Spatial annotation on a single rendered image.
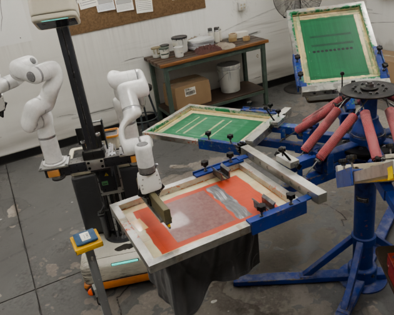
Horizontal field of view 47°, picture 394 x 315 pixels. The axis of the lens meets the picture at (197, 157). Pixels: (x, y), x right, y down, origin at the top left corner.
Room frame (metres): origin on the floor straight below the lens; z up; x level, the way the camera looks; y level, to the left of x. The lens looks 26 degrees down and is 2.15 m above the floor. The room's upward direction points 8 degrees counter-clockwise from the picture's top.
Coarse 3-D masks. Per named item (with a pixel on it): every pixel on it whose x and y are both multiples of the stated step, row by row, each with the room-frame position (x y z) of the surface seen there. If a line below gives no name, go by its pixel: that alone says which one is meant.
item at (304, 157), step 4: (300, 156) 2.14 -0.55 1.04; (304, 156) 2.13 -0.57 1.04; (308, 156) 2.13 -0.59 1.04; (300, 160) 2.10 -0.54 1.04; (304, 160) 2.09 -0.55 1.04; (308, 160) 2.10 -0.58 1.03; (312, 160) 2.11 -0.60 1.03; (300, 164) 2.08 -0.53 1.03; (304, 164) 2.09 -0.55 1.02; (308, 164) 2.10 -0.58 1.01; (312, 164) 2.11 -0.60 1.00; (288, 168) 2.05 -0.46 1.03; (304, 168) 2.09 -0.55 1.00
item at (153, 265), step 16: (192, 176) 2.18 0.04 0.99; (208, 176) 2.19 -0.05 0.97; (256, 176) 2.09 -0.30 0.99; (160, 192) 2.08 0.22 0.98; (112, 208) 1.97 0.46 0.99; (128, 224) 1.80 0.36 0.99; (240, 224) 1.67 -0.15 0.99; (208, 240) 1.59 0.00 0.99; (224, 240) 1.60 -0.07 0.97; (144, 256) 1.54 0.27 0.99; (160, 256) 1.52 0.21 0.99; (176, 256) 1.52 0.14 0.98
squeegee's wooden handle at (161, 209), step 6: (150, 192) 1.79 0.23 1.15; (150, 198) 1.78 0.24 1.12; (156, 198) 1.74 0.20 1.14; (156, 204) 1.71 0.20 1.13; (162, 204) 1.68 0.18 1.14; (156, 210) 1.72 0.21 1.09; (162, 210) 1.64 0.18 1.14; (168, 210) 1.64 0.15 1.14; (162, 216) 1.66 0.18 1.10; (168, 216) 1.64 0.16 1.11; (168, 222) 1.64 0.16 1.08
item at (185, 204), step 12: (228, 180) 2.15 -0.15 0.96; (240, 180) 2.13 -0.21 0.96; (192, 192) 2.07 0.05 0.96; (204, 192) 2.05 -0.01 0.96; (228, 192) 2.02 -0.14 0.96; (240, 192) 2.00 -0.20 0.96; (168, 204) 1.98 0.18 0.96; (180, 204) 1.97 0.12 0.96; (192, 204) 1.95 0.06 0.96; (204, 204) 1.94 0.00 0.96; (216, 204) 1.92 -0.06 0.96; (144, 216) 1.90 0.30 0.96; (180, 216) 1.86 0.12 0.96
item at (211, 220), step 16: (256, 192) 1.98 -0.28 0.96; (208, 208) 1.90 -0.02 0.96; (224, 208) 1.88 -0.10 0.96; (176, 224) 1.79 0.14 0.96; (192, 224) 1.78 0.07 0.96; (208, 224) 1.76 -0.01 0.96; (224, 224) 1.74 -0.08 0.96; (160, 240) 1.69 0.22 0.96; (176, 240) 1.67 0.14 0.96; (192, 240) 1.65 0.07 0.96
